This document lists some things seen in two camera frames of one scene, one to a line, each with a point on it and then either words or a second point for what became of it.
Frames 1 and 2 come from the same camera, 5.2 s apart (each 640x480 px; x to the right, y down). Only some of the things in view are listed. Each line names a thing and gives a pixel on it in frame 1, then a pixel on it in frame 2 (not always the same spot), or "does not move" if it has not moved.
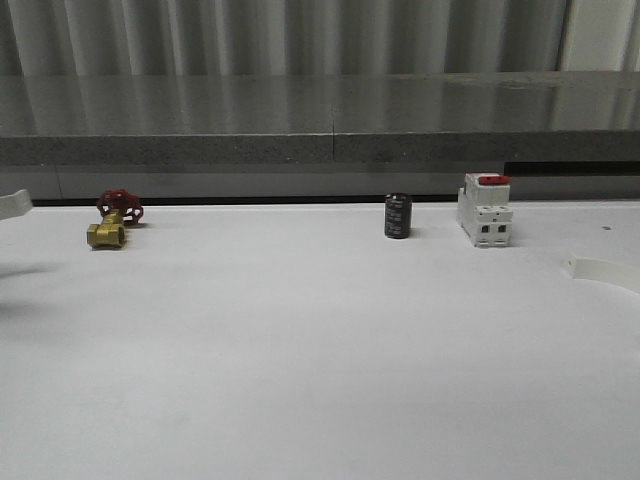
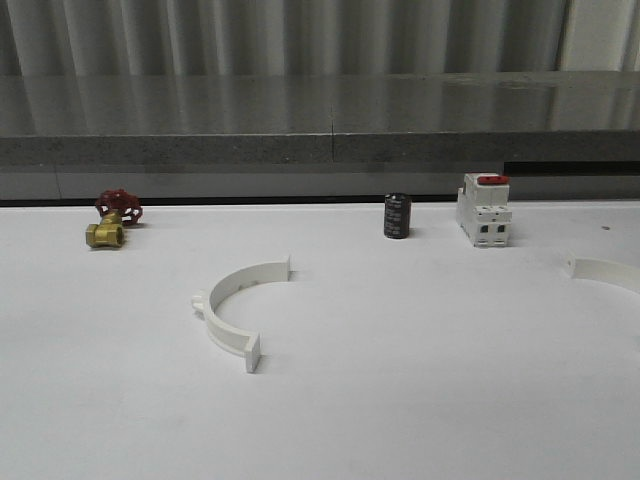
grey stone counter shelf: (56, 118) does not move
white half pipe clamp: (15, 205) -> (230, 283)
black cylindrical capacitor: (398, 215) does not move
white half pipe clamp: (615, 272) does not move
